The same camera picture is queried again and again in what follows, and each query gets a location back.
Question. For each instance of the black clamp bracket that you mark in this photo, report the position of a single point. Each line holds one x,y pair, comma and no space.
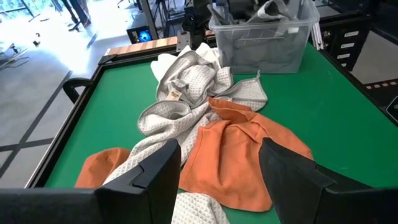
70,82

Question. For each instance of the dark grey towel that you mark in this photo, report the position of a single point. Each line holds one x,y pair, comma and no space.
273,9

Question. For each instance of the light grey waffle towel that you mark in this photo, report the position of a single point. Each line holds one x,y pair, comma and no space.
199,211
161,124
192,77

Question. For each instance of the black drawer cabinet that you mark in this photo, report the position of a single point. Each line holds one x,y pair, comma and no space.
357,53

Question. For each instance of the orange towel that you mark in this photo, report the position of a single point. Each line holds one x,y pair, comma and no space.
99,168
233,161

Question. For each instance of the silver mounting plate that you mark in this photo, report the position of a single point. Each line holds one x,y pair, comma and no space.
183,40

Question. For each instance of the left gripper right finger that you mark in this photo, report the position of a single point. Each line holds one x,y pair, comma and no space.
295,186

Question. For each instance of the black table frame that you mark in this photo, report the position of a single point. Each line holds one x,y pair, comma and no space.
70,124

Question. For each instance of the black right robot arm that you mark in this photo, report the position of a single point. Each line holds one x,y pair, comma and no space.
196,18

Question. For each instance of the green table mat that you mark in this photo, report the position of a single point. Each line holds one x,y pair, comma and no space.
311,109

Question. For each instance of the white towel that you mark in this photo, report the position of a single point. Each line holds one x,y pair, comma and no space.
161,65

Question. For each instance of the clear plastic bin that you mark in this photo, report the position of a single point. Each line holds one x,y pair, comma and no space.
264,56

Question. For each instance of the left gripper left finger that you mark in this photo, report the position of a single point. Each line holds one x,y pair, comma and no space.
149,193

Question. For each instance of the black computer with blue light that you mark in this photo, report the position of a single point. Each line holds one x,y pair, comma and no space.
140,35

